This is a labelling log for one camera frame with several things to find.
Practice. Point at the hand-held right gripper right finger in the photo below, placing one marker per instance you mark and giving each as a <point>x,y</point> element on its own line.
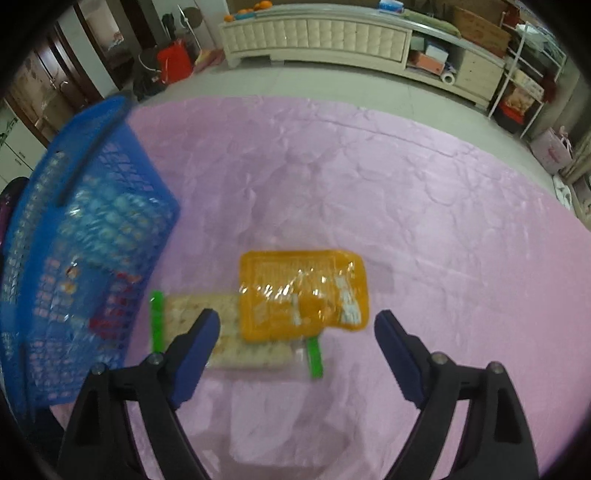
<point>399,357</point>

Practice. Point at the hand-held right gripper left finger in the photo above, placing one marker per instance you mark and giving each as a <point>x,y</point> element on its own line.
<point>198,353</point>

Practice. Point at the cracker packet with green ends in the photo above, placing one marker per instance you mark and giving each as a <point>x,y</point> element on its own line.
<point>226,307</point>

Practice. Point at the red snack packet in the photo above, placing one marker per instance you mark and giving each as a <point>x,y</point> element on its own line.
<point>113,318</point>

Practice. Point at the orange snack packet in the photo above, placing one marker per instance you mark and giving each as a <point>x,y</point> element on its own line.
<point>286,277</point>

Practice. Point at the blue plastic basket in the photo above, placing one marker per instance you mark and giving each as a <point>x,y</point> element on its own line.
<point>138,152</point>

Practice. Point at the pink blanket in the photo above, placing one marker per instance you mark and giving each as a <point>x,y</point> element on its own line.
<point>369,194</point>

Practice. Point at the pink bag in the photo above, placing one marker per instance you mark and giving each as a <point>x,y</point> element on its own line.
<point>549,150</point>

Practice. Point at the red and black box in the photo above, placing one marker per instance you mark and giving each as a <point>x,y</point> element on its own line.
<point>508,114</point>

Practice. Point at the black bag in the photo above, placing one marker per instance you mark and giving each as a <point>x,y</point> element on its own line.
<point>148,76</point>

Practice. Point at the white paper roll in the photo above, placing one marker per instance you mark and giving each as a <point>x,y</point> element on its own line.
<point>448,78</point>

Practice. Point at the printed snack bag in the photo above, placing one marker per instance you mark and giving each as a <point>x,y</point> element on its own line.
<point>519,99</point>

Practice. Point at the red bag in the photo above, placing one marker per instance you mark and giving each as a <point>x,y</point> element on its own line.
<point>174,62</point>

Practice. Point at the orange box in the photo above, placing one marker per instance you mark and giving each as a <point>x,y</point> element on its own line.
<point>427,62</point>

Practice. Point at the blue and white box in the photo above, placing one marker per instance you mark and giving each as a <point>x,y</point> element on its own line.
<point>435,50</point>

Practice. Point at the white metal rack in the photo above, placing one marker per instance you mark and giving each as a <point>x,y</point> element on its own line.
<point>517,60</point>

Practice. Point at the cream TV cabinet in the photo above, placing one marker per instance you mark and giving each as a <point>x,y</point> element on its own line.
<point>323,34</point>

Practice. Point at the standing fan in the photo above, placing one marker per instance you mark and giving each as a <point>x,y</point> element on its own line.
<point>190,21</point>

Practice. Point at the green cloth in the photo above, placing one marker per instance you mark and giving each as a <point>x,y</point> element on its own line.
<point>434,23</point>

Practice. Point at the brown cardboard box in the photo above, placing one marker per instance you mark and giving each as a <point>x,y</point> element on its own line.
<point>480,25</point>

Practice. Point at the pile of oranges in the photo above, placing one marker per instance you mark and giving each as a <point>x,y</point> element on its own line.
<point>258,7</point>

